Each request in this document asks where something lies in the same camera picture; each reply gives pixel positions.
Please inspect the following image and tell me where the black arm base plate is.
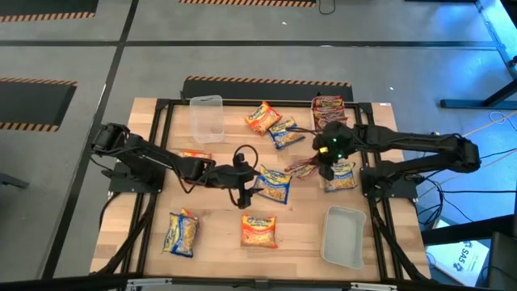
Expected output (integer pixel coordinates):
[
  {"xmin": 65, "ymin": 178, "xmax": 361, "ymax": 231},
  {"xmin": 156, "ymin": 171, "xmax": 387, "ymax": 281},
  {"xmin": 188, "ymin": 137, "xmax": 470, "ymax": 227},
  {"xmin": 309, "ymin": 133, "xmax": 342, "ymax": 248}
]
[
  {"xmin": 360, "ymin": 166, "xmax": 419, "ymax": 200},
  {"xmin": 107, "ymin": 160, "xmax": 166, "ymax": 194}
]

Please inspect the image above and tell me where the black office chair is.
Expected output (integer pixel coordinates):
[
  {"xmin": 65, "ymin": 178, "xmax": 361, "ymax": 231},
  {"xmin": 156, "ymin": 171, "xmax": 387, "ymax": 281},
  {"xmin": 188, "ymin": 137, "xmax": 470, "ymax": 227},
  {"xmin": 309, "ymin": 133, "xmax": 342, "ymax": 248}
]
[{"xmin": 487, "ymin": 231, "xmax": 517, "ymax": 291}]

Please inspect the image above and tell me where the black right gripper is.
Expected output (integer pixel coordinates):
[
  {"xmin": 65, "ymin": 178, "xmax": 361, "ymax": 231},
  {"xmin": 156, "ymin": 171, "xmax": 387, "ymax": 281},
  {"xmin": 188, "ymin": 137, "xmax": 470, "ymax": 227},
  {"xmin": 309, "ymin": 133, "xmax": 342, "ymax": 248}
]
[{"xmin": 309, "ymin": 122, "xmax": 359, "ymax": 182}]

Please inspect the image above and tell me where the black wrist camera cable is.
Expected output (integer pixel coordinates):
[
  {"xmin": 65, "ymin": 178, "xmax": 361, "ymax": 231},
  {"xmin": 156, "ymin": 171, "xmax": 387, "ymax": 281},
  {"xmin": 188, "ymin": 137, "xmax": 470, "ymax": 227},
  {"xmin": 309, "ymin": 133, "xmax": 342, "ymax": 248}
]
[{"xmin": 227, "ymin": 144, "xmax": 260, "ymax": 205}]

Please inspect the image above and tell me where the plain white plastic bin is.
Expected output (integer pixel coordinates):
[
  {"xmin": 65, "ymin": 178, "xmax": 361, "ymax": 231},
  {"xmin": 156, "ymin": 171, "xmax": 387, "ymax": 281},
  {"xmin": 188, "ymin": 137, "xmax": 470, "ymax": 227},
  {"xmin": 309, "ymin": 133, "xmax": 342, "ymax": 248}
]
[{"xmin": 320, "ymin": 205, "xmax": 368, "ymax": 271}]

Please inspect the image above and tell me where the black hazard-striped floor mat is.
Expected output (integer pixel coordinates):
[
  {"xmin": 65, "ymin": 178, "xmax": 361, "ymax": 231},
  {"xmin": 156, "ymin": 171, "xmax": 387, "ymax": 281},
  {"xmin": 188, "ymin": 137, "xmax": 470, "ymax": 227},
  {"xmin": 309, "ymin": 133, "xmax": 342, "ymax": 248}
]
[
  {"xmin": 0, "ymin": 77, "xmax": 78, "ymax": 133},
  {"xmin": 180, "ymin": 74, "xmax": 355, "ymax": 102},
  {"xmin": 0, "ymin": 0, "xmax": 100, "ymax": 23},
  {"xmin": 177, "ymin": 0, "xmax": 318, "ymax": 8}
]

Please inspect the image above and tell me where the black aluminium crossbar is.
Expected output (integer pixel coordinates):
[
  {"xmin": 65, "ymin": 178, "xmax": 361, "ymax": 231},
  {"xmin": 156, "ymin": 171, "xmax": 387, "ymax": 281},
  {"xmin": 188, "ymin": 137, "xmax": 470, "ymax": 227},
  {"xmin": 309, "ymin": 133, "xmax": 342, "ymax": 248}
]
[{"xmin": 0, "ymin": 274, "xmax": 517, "ymax": 291}]

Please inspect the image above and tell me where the red beef ramen packet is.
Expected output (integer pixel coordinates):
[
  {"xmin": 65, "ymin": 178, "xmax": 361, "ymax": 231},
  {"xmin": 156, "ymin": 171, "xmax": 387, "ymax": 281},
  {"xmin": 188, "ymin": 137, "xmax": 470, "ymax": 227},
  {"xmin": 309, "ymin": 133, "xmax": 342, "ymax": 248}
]
[
  {"xmin": 313, "ymin": 106, "xmax": 347, "ymax": 120},
  {"xmin": 314, "ymin": 116, "xmax": 349, "ymax": 132},
  {"xmin": 284, "ymin": 156, "xmax": 321, "ymax": 179},
  {"xmin": 313, "ymin": 95, "xmax": 345, "ymax": 108}
]

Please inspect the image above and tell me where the black desk leg frame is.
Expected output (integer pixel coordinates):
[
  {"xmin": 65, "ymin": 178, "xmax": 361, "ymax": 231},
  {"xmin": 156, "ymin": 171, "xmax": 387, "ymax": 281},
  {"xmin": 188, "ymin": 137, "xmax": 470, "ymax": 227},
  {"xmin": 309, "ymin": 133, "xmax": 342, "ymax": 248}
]
[{"xmin": 439, "ymin": 0, "xmax": 517, "ymax": 110}]

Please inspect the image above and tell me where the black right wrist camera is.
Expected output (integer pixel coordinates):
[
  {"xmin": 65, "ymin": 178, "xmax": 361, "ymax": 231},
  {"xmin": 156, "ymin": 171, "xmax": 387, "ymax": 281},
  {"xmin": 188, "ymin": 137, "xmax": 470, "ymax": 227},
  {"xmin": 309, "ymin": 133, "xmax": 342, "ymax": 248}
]
[{"xmin": 325, "ymin": 135, "xmax": 347, "ymax": 161}]

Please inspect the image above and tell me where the white printed cardboard box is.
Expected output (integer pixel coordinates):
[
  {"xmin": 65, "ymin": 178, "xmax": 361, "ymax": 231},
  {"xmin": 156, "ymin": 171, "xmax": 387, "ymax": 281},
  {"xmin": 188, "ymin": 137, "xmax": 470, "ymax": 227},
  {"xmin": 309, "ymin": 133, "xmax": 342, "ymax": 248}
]
[{"xmin": 425, "ymin": 238, "xmax": 492, "ymax": 289}]

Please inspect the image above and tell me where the black floor cable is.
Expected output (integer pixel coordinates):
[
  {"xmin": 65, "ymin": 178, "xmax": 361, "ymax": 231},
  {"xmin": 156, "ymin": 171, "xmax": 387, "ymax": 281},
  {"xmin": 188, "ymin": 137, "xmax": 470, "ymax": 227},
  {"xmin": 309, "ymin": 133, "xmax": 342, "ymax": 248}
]
[{"xmin": 415, "ymin": 177, "xmax": 517, "ymax": 226}]

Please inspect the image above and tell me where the black stand foot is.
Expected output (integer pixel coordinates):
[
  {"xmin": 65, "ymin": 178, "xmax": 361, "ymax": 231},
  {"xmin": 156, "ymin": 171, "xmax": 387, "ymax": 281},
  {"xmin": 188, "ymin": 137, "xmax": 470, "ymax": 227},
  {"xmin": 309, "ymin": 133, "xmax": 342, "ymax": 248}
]
[{"xmin": 0, "ymin": 172, "xmax": 30, "ymax": 190}]

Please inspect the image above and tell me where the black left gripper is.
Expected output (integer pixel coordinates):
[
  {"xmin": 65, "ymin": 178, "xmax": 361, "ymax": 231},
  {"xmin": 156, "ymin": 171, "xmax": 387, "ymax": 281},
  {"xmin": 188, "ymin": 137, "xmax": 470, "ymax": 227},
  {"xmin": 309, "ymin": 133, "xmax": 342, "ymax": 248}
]
[{"xmin": 210, "ymin": 164, "xmax": 263, "ymax": 210}]

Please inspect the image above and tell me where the blue soy sauce ramen packet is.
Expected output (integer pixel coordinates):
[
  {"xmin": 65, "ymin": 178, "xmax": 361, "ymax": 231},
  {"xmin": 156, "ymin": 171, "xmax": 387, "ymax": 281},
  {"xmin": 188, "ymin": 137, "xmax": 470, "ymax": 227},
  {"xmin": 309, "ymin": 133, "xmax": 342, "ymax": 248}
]
[
  {"xmin": 253, "ymin": 163, "xmax": 292, "ymax": 205},
  {"xmin": 162, "ymin": 211, "xmax": 200, "ymax": 259},
  {"xmin": 267, "ymin": 116, "xmax": 307, "ymax": 150},
  {"xmin": 322, "ymin": 161, "xmax": 359, "ymax": 193}
]

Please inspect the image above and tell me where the black aluminium table frame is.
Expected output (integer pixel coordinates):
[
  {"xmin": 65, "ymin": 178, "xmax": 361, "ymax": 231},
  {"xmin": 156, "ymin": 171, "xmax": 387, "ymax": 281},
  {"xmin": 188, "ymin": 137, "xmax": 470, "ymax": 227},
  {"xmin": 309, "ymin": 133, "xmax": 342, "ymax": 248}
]
[{"xmin": 91, "ymin": 98, "xmax": 431, "ymax": 284}]

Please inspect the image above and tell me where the white bin with red sticker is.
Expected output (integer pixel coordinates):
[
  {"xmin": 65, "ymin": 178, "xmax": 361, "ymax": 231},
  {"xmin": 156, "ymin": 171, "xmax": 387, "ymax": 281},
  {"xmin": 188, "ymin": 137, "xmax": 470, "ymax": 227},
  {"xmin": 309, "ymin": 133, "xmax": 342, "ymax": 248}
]
[{"xmin": 309, "ymin": 95, "xmax": 349, "ymax": 133}]

